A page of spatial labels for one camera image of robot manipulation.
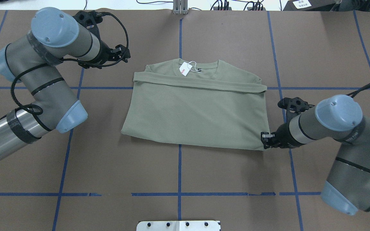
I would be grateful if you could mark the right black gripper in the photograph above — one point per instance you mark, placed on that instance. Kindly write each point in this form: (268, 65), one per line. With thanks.
(284, 136)

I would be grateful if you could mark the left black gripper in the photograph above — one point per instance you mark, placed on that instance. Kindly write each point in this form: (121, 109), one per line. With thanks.
(104, 55)

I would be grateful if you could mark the olive green long-sleeve shirt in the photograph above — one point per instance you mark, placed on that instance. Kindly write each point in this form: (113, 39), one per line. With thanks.
(215, 105)

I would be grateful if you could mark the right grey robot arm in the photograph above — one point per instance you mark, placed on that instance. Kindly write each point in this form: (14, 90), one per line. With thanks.
(347, 188)

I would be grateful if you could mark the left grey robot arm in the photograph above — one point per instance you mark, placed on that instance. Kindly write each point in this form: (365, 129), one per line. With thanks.
(44, 100)

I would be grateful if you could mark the white paper hang tag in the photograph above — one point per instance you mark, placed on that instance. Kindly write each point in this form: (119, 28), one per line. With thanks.
(185, 68)

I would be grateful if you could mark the black label box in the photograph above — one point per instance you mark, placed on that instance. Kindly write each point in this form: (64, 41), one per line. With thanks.
(310, 5)

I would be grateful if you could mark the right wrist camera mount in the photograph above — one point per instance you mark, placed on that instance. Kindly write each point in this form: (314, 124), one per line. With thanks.
(294, 107)

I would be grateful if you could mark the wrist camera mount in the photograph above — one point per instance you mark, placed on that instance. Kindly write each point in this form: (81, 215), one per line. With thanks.
(90, 20)
(294, 107)

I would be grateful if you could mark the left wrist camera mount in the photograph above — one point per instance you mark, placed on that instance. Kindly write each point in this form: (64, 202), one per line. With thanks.
(90, 20)

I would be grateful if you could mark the aluminium frame post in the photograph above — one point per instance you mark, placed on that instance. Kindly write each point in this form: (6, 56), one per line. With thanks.
(180, 7)

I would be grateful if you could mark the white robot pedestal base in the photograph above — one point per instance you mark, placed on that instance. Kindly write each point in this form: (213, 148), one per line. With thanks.
(186, 225)

